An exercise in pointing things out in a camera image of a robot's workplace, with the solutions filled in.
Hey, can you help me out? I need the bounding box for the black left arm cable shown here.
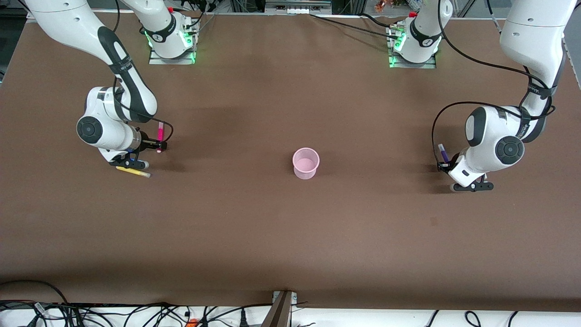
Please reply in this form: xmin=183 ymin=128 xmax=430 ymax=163
xmin=431 ymin=0 xmax=556 ymax=171

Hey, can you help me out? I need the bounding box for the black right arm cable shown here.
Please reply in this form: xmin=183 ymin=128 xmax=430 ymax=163
xmin=111 ymin=75 xmax=174 ymax=146

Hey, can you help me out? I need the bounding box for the aluminium profile beam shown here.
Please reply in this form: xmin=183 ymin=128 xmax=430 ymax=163
xmin=262 ymin=291 xmax=298 ymax=327

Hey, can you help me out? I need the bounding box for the yellow highlighter pen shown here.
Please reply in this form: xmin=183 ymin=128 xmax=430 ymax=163
xmin=115 ymin=166 xmax=151 ymax=178

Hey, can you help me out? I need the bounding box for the pink mesh pen holder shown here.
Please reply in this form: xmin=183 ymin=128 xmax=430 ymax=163
xmin=292 ymin=148 xmax=320 ymax=180

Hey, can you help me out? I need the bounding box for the black cable across table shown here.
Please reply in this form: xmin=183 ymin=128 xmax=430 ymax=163
xmin=361 ymin=13 xmax=396 ymax=28
xmin=310 ymin=14 xmax=396 ymax=37

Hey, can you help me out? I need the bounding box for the thick black cable arc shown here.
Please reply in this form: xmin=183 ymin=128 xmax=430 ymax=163
xmin=0 ymin=279 xmax=69 ymax=306

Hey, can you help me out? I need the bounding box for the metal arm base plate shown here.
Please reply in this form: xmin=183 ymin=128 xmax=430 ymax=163
xmin=149 ymin=45 xmax=197 ymax=65
xmin=388 ymin=49 xmax=437 ymax=69

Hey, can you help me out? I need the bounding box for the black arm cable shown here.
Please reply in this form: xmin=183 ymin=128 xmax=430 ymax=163
xmin=431 ymin=0 xmax=556 ymax=171
xmin=111 ymin=75 xmax=174 ymax=146

